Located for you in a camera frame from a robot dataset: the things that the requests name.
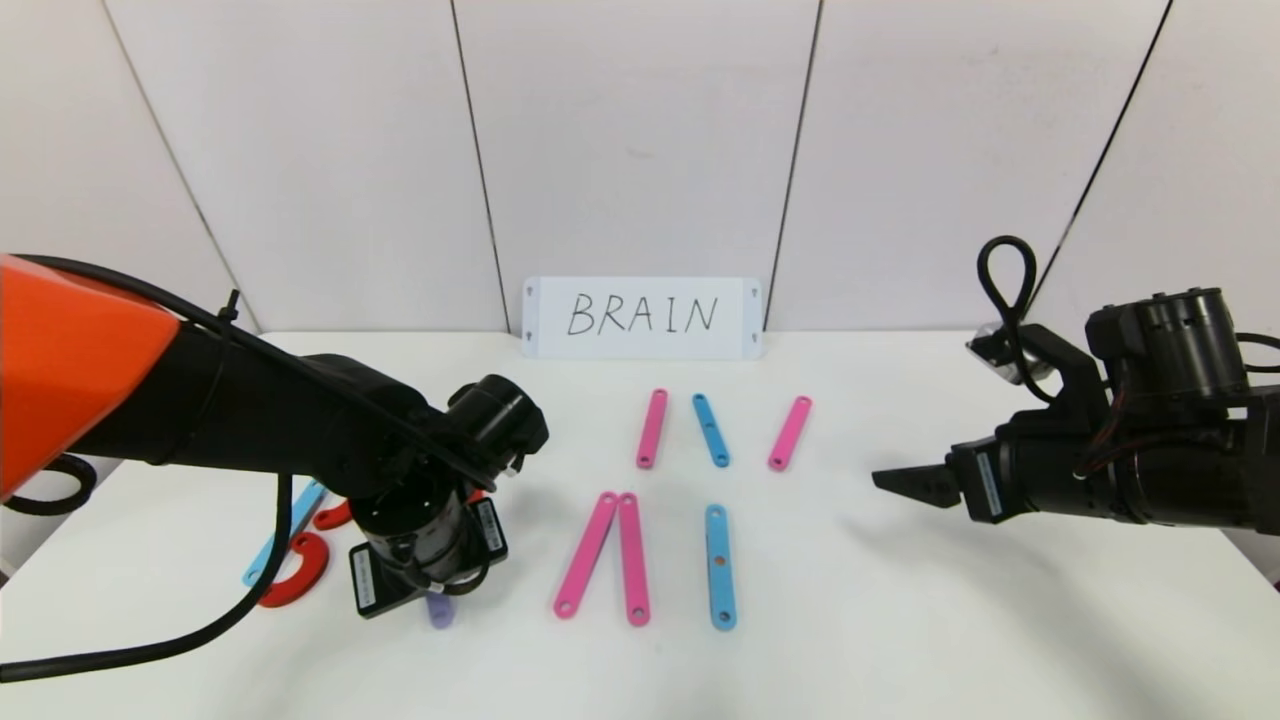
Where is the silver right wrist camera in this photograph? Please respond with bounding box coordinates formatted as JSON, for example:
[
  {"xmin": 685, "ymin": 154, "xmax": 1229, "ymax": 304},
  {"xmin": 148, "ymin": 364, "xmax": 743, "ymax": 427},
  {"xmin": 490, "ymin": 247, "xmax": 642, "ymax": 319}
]
[{"xmin": 965, "ymin": 325, "xmax": 1023, "ymax": 383}]

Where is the black right camera bracket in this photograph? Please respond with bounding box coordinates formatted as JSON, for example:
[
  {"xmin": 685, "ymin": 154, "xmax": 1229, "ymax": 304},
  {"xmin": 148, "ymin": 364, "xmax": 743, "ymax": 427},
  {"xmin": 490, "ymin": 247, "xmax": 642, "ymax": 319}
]
[{"xmin": 1015, "ymin": 324, "xmax": 1109, "ymax": 431}]

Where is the blue bar with middle hole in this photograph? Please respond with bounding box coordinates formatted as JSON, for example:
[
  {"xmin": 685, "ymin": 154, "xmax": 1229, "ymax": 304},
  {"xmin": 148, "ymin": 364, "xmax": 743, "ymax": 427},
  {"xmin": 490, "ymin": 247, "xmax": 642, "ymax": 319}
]
[
  {"xmin": 704, "ymin": 504, "xmax": 738, "ymax": 631},
  {"xmin": 241, "ymin": 480, "xmax": 328, "ymax": 588}
]

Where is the white card reading BRAIN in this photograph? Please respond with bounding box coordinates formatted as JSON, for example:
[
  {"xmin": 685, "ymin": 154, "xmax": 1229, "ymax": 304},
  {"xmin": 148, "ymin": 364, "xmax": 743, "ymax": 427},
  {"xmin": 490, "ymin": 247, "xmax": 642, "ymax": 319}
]
[{"xmin": 522, "ymin": 277, "xmax": 764, "ymax": 362}]

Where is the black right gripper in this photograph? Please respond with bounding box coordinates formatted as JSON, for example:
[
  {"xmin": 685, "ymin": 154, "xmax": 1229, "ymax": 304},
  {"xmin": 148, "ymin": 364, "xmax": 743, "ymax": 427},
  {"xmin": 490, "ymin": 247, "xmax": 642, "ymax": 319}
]
[{"xmin": 871, "ymin": 425, "xmax": 1118, "ymax": 525}]

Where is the black looped right arm cable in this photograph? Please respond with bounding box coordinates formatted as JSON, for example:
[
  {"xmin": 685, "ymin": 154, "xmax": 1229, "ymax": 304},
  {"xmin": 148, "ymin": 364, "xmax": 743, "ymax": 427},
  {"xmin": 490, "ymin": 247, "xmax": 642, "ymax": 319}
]
[{"xmin": 977, "ymin": 236, "xmax": 1053, "ymax": 403}]

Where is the pink bar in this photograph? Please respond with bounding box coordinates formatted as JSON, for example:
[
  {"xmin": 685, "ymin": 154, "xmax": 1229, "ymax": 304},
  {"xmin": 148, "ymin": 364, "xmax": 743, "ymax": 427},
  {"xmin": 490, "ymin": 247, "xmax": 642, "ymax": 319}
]
[
  {"xmin": 636, "ymin": 388, "xmax": 669, "ymax": 471},
  {"xmin": 616, "ymin": 493, "xmax": 652, "ymax": 628},
  {"xmin": 553, "ymin": 491, "xmax": 620, "ymax": 620},
  {"xmin": 766, "ymin": 396, "xmax": 813, "ymax": 473}
]

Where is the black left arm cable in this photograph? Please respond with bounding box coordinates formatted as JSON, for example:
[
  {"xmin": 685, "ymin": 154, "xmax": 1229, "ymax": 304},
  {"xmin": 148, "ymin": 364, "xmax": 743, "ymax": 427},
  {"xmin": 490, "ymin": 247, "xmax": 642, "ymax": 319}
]
[{"xmin": 0, "ymin": 455, "xmax": 297, "ymax": 684}]

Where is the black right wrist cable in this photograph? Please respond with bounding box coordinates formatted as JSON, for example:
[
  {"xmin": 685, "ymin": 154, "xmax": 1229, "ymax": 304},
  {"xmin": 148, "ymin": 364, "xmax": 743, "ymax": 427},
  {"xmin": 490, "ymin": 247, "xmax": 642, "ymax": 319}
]
[{"xmin": 1235, "ymin": 332, "xmax": 1280, "ymax": 376}]

